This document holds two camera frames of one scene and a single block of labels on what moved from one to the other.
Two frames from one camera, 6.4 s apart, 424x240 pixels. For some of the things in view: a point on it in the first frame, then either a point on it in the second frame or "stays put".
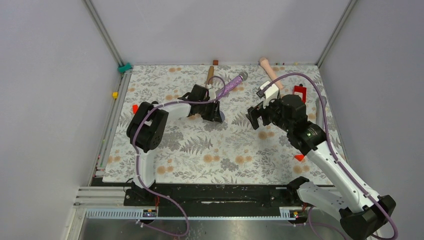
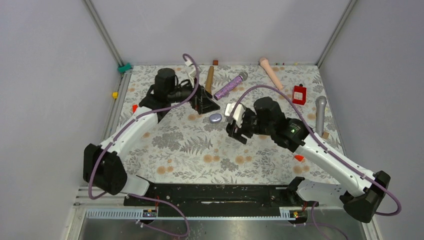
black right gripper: [254, 113] → [236, 132]
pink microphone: [269, 68] stays put
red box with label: [301, 91] stays put
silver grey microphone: [320, 118] stays put
